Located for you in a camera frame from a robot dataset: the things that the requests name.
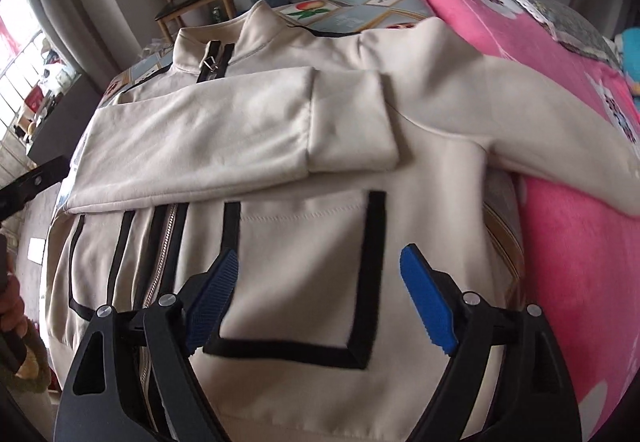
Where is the cream jacket with black trim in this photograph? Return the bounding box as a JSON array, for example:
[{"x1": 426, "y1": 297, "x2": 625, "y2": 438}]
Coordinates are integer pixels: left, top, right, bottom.
[{"x1": 43, "y1": 0, "x2": 640, "y2": 442}]

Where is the person's left hand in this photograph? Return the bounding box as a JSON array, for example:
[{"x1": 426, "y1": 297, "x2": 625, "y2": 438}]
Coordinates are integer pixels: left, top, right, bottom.
[{"x1": 0, "y1": 273, "x2": 28, "y2": 338}]

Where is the dark grey cabinet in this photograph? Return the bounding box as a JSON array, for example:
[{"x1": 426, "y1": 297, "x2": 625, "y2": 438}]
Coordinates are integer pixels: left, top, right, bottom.
[{"x1": 27, "y1": 75, "x2": 102, "y2": 165}]

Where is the pink floral blanket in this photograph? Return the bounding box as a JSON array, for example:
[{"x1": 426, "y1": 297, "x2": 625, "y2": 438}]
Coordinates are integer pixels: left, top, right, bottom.
[{"x1": 425, "y1": 0, "x2": 639, "y2": 441}]

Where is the grey curtain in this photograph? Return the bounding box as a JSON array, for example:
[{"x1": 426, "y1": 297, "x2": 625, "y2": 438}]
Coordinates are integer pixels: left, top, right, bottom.
[{"x1": 27, "y1": 0, "x2": 156, "y2": 92}]

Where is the blue pillow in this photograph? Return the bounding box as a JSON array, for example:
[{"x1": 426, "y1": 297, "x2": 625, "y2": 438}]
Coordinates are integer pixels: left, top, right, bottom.
[{"x1": 614, "y1": 26, "x2": 640, "y2": 108}]

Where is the grey lace cloth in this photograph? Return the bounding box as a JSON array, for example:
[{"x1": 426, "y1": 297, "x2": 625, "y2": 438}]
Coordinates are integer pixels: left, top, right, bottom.
[{"x1": 514, "y1": 0, "x2": 622, "y2": 72}]

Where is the patterned blue bed sheet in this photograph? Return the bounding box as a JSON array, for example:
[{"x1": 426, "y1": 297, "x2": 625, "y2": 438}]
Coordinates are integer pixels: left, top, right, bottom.
[{"x1": 100, "y1": 0, "x2": 434, "y2": 106}]

